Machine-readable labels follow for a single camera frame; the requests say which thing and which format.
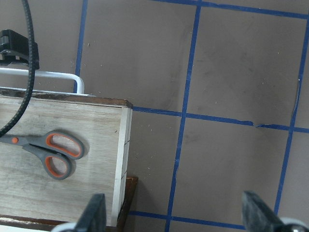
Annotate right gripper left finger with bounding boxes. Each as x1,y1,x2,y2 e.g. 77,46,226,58
52,193,106,232

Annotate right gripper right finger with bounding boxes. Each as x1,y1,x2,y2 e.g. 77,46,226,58
242,191,309,232

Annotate grey orange scissors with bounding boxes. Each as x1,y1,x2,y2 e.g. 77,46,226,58
0,130,85,180

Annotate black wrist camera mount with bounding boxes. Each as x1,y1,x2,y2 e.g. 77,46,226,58
0,29,30,66

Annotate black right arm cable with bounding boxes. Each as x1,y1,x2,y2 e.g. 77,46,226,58
0,0,36,138

